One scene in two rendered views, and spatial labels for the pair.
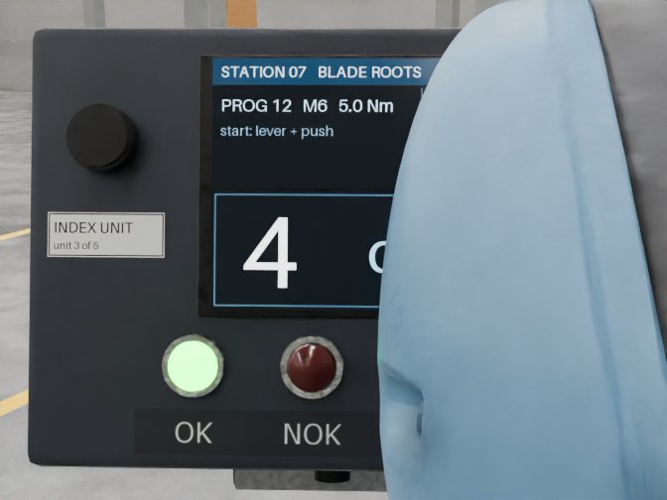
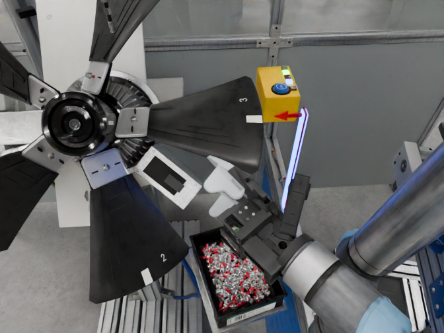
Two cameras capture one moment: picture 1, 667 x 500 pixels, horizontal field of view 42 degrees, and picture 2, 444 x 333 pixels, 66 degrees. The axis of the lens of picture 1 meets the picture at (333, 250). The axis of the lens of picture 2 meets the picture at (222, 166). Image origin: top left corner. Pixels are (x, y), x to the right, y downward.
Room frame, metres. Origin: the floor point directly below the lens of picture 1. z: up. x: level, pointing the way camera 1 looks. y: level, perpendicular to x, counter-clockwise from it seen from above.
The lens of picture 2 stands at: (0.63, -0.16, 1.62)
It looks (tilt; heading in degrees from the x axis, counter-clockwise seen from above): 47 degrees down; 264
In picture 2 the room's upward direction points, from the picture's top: straight up
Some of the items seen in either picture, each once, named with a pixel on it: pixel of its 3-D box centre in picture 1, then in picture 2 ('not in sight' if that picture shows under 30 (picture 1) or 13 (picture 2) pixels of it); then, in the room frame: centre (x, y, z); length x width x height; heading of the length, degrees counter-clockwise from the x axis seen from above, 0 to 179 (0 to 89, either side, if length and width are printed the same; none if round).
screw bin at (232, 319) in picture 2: not in sight; (234, 270); (0.56, -0.54, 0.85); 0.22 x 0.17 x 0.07; 103
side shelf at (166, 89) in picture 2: not in sight; (135, 99); (0.85, -1.26, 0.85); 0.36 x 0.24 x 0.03; 178
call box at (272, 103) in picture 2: not in sight; (275, 95); (0.38, -0.99, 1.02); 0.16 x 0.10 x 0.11; 88
